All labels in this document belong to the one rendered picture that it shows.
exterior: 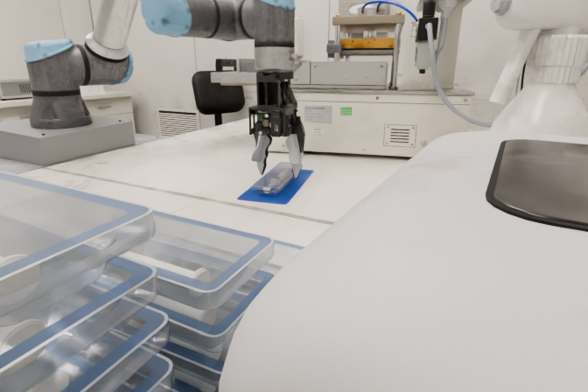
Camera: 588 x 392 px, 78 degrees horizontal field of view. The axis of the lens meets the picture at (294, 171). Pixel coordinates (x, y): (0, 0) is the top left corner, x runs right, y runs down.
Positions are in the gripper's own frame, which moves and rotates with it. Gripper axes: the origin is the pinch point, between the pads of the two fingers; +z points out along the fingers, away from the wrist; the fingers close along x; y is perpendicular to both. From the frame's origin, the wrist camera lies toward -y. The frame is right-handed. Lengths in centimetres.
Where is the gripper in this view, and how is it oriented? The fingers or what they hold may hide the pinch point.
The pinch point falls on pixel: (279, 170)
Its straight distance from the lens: 76.2
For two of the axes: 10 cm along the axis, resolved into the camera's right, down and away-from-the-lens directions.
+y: -2.8, 2.8, -9.2
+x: 9.6, 0.8, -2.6
